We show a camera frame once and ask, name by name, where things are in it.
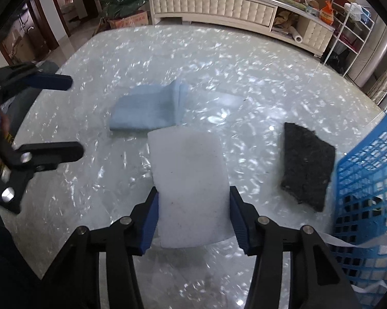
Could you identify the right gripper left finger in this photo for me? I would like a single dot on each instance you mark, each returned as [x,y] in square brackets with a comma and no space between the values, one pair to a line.
[72,279]

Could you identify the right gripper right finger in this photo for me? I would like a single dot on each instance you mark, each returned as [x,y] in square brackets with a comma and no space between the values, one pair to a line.
[317,281]

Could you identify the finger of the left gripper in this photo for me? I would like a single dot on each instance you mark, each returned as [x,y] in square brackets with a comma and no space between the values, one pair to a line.
[46,156]
[30,75]

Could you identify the white foam pad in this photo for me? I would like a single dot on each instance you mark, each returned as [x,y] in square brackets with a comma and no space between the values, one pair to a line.
[190,175]

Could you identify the dark grey chair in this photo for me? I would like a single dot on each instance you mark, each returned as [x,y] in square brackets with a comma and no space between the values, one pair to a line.
[17,107]

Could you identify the blue plastic basket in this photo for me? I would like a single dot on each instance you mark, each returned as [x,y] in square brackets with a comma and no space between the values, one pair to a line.
[361,240]

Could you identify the light blue folded cloth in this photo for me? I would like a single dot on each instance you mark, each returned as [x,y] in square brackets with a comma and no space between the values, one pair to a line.
[149,107]

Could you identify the black scouring pad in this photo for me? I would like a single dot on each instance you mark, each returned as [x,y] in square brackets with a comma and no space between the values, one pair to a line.
[308,166]

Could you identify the cardboard box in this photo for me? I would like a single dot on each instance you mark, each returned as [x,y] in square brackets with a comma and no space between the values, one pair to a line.
[138,19]

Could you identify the cream tufted tv cabinet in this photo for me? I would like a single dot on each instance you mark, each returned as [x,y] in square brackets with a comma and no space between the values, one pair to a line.
[268,17]

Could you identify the silver refrigerator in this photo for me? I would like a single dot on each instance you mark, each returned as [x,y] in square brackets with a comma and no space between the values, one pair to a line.
[371,54]

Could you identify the white paper roll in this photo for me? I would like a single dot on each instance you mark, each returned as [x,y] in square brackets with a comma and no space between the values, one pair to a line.
[295,34]

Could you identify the orange bag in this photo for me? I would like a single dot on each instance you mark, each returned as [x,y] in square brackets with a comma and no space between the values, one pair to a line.
[326,14]

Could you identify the white wire shelf rack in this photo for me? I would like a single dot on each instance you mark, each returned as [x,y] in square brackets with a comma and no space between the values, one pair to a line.
[352,26]

